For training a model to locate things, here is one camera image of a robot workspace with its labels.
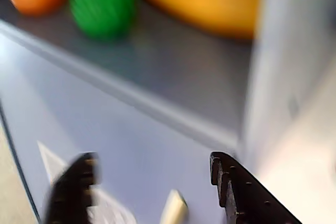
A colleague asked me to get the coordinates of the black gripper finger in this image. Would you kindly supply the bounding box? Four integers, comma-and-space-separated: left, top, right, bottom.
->
209, 151, 303, 224
43, 152, 100, 224

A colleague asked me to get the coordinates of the yellow toy banana bunch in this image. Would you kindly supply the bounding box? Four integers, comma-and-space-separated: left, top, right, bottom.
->
130, 0, 264, 40

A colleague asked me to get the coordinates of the green toy pineapple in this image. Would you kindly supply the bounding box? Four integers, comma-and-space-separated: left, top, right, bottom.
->
68, 0, 138, 39

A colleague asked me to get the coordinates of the blue toy play kitchen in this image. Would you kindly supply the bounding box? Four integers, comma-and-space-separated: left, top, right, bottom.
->
0, 0, 336, 224

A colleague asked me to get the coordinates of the gold freezer door handle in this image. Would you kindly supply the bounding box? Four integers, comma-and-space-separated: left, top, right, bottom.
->
159, 188, 190, 224

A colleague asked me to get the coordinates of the blue freezer door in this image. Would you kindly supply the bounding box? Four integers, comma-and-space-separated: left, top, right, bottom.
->
0, 31, 245, 224

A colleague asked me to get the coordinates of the ice dispenser sticker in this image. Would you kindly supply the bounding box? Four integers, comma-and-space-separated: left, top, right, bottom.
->
36, 140, 139, 224

